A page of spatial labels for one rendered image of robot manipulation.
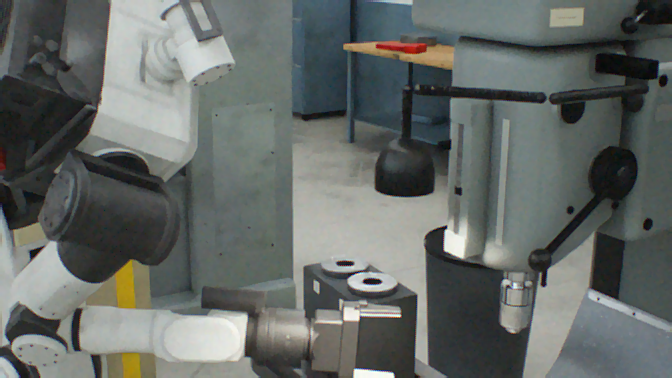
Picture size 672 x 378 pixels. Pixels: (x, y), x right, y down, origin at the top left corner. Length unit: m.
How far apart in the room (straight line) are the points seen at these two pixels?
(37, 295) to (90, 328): 0.12
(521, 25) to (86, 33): 0.54
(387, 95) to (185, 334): 7.31
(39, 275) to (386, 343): 0.64
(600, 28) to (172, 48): 0.54
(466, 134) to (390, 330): 0.52
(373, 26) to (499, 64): 7.47
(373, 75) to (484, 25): 7.55
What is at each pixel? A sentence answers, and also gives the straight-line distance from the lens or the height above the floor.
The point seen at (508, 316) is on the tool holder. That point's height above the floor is 1.22.
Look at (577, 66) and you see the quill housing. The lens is 1.10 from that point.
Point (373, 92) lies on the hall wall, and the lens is 8.63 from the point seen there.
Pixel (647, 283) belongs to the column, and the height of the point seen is 1.17.
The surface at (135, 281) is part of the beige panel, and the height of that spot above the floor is 0.66.
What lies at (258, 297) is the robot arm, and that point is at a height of 1.25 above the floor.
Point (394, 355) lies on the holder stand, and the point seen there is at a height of 1.04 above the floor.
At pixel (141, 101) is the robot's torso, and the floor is 1.55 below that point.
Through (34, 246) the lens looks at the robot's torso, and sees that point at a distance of 1.44.
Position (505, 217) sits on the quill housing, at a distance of 1.13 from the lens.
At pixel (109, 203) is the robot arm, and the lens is 1.03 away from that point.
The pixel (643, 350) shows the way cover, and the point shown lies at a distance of 1.59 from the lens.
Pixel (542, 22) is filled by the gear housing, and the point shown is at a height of 1.66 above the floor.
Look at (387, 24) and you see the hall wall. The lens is 8.37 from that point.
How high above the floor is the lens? 1.74
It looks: 16 degrees down
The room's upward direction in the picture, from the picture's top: straight up
